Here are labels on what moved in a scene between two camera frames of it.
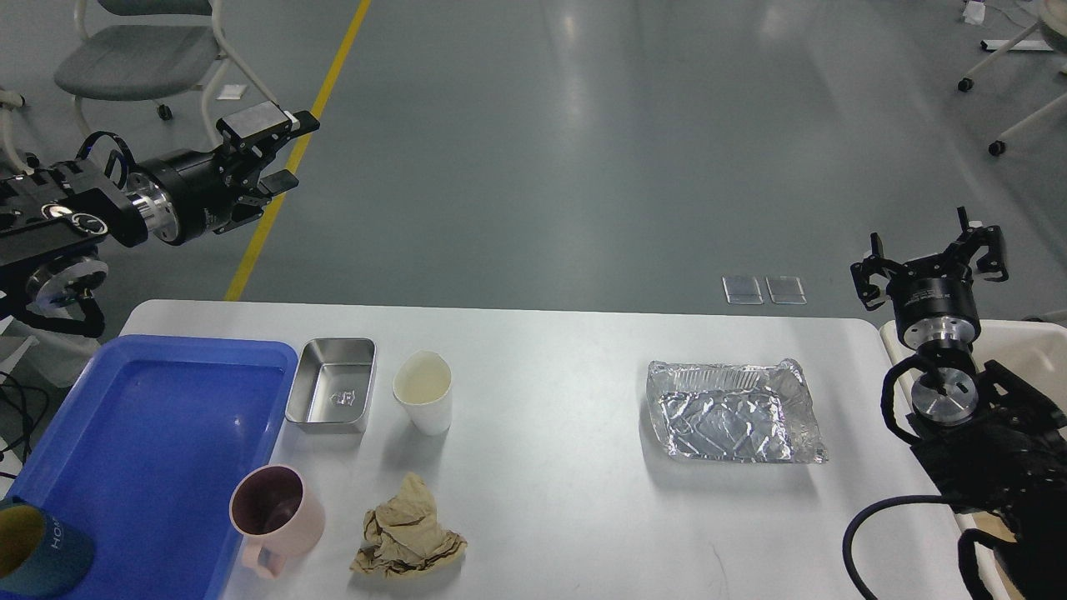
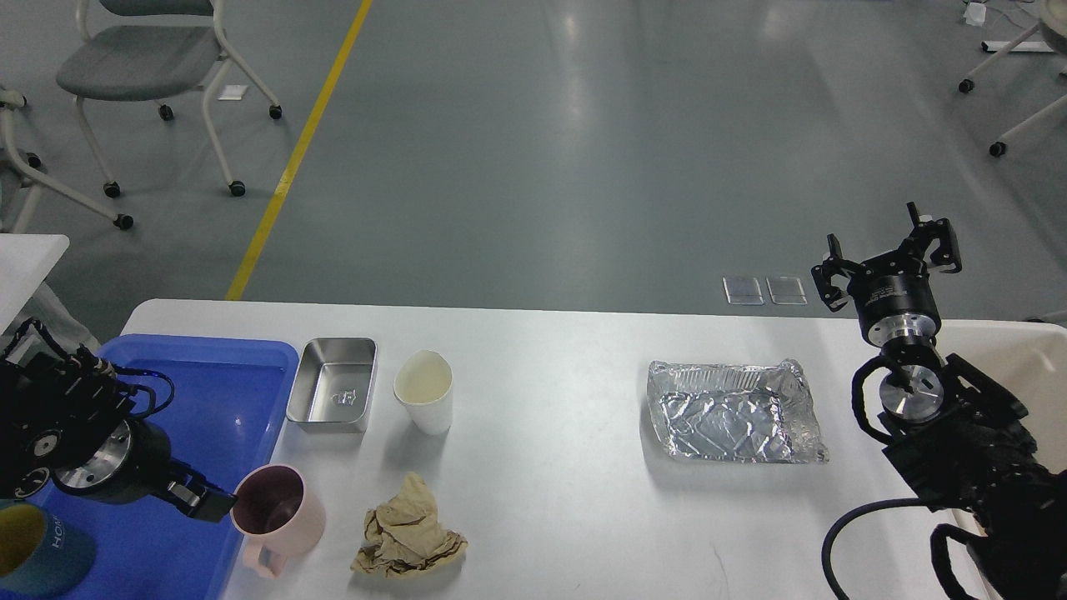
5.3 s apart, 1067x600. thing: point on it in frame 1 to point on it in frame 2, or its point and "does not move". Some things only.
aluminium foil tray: (755, 412) does not move
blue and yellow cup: (40, 557) does not move
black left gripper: (187, 193) to (125, 460)
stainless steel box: (333, 388) does not move
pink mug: (280, 512) does not move
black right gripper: (934, 300) to (894, 303)
